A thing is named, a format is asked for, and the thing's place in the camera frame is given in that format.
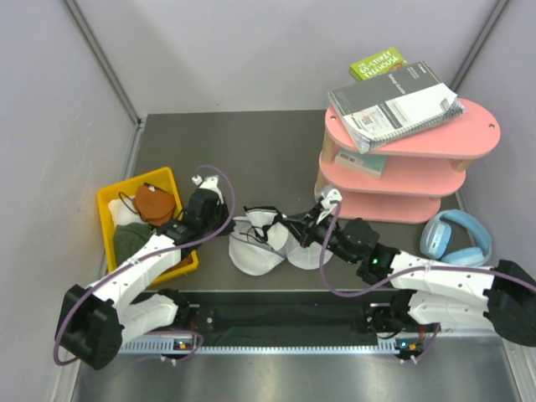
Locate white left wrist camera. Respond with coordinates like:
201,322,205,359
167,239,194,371
192,174,224,203

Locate green treehouse book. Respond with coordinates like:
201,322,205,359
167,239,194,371
348,47,408,81

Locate white garment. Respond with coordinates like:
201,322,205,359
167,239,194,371
107,198,145,227

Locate green garment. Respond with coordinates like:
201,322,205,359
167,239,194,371
112,223,153,266

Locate white bra with black straps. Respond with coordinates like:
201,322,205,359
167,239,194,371
234,206,289,251

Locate teal paperback book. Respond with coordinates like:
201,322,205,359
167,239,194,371
334,148,388,179

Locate grey spiral-bound manual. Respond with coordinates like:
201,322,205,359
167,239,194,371
327,60,465,153

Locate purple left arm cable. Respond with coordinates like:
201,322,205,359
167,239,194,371
52,164,235,364

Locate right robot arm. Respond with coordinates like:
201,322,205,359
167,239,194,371
281,213,535,347

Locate orange bra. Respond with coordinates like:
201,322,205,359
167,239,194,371
133,183,177,227

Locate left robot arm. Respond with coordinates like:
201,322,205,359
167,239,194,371
53,176,234,369

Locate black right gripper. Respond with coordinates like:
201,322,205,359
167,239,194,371
281,204,358,265

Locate yellow plastic bin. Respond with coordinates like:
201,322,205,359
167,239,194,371
96,167,199,286

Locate pink three-tier shelf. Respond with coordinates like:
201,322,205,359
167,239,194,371
315,100,501,224

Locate light blue headphones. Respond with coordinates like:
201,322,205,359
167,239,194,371
420,209,492,267

